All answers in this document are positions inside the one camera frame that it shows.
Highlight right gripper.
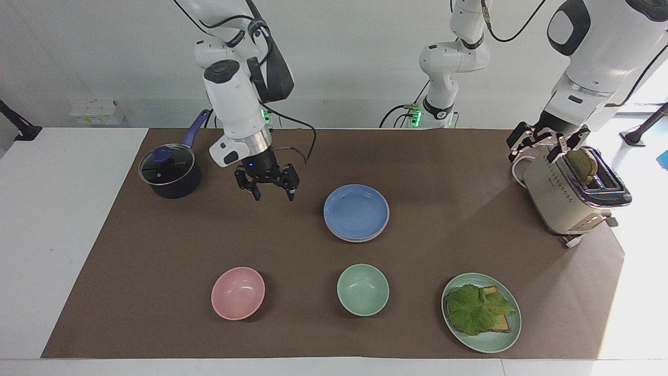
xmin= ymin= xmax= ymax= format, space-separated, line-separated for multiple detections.
xmin=234 ymin=149 xmax=300 ymax=202

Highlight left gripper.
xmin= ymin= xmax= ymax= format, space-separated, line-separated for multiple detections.
xmin=507 ymin=110 xmax=591 ymax=163

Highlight round bread slice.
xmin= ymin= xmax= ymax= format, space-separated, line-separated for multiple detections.
xmin=566 ymin=149 xmax=599 ymax=185

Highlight beige toaster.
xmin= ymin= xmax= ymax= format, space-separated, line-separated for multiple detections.
xmin=522 ymin=146 xmax=633 ymax=249

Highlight dark blue saucepan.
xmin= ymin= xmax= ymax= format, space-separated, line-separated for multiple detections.
xmin=138 ymin=109 xmax=212 ymax=199

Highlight blue plate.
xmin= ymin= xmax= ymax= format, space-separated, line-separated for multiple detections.
xmin=323 ymin=184 xmax=390 ymax=241

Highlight black stand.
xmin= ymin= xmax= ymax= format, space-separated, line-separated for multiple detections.
xmin=0 ymin=99 xmax=43 ymax=142
xmin=619 ymin=101 xmax=668 ymax=147

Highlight glass lid with blue knob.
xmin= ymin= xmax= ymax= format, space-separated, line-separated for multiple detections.
xmin=138 ymin=145 xmax=196 ymax=186

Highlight pink plate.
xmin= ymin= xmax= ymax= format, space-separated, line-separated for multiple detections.
xmin=327 ymin=222 xmax=390 ymax=244

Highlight pink bowl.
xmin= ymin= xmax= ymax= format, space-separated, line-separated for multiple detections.
xmin=211 ymin=267 xmax=266 ymax=321

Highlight green bowl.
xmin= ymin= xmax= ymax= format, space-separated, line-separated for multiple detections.
xmin=337 ymin=264 xmax=390 ymax=317

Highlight white boxes with yellow labels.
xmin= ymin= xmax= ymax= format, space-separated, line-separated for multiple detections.
xmin=70 ymin=99 xmax=126 ymax=126

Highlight green lettuce leaf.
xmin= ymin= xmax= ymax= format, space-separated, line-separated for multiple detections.
xmin=446 ymin=284 xmax=518 ymax=336

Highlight toast slice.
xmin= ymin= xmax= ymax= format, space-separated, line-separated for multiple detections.
xmin=458 ymin=286 xmax=513 ymax=334

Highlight green plate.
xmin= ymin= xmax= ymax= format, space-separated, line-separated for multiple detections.
xmin=442 ymin=273 xmax=522 ymax=354

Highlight white power cable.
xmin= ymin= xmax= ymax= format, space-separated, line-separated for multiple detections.
xmin=511 ymin=155 xmax=534 ymax=187

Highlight black cable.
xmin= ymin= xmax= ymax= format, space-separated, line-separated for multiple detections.
xmin=259 ymin=101 xmax=317 ymax=166
xmin=379 ymin=78 xmax=435 ymax=129
xmin=481 ymin=0 xmax=547 ymax=43
xmin=613 ymin=41 xmax=668 ymax=108

